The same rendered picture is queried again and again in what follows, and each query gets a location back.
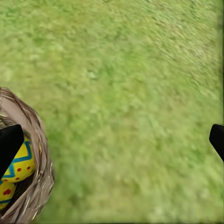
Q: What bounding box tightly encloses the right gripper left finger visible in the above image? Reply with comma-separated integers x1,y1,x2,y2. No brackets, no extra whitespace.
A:
0,124,24,180

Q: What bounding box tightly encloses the easter egg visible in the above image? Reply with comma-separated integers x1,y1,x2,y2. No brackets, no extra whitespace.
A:
1,137,36,182
0,180,17,212

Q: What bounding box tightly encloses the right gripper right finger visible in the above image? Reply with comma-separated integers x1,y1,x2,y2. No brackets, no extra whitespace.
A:
209,124,224,162

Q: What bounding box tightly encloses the wicker basket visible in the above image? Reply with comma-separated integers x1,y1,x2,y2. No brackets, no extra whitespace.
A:
0,87,55,224

